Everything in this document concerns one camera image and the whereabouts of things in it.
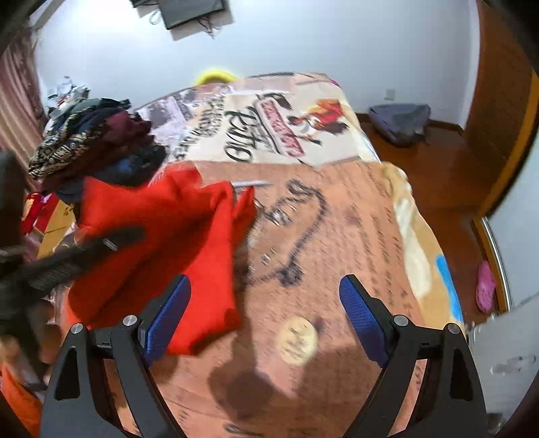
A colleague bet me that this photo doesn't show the pink slipper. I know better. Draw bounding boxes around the pink slipper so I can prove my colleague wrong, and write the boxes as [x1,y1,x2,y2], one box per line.
[475,260,498,313]

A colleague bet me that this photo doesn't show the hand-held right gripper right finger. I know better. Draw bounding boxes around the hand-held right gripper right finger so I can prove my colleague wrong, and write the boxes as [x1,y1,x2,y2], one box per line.
[339,275,487,438]

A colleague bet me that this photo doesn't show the wooden door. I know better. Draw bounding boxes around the wooden door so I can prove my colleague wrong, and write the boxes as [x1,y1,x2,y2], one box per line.
[463,0,539,220]

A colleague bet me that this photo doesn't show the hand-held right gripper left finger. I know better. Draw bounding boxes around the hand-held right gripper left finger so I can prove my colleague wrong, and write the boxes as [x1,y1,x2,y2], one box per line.
[40,274,192,438]

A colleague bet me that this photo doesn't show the yellow cardboard box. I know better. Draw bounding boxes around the yellow cardboard box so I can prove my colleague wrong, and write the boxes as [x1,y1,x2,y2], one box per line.
[37,196,78,258]

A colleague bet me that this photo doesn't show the black wall television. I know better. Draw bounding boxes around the black wall television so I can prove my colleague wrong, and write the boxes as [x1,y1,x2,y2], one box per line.
[130,0,230,30]

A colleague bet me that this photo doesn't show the bed with printed cover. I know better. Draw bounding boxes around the bed with printed cover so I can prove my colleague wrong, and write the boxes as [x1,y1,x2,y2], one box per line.
[55,71,466,438]

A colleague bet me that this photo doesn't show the red cloth strap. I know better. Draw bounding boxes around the red cloth strap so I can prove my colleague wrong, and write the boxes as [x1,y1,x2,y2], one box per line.
[21,191,55,234]

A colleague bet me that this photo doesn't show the pile of dark clothes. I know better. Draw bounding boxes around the pile of dark clothes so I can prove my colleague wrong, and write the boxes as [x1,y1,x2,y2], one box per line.
[29,98,167,198]

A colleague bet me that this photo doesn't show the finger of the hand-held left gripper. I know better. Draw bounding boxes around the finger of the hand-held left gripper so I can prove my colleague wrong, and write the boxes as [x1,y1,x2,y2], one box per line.
[61,225,147,270]

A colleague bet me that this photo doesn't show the grey backpack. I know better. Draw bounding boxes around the grey backpack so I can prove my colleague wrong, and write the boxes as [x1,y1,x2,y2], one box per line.
[368,103,432,147]

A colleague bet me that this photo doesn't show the striped curtain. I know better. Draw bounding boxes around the striped curtain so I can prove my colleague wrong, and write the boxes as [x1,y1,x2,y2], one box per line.
[0,38,47,152]

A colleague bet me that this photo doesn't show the white cabinet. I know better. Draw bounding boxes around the white cabinet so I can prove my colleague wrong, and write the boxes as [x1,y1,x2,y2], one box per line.
[467,309,537,417]

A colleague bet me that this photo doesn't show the yellow plastic hoop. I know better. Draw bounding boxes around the yellow plastic hoop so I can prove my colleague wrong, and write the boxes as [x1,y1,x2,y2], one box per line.
[197,67,239,85]

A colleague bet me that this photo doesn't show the red garment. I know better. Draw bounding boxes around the red garment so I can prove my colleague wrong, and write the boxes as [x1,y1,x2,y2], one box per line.
[67,166,257,356]

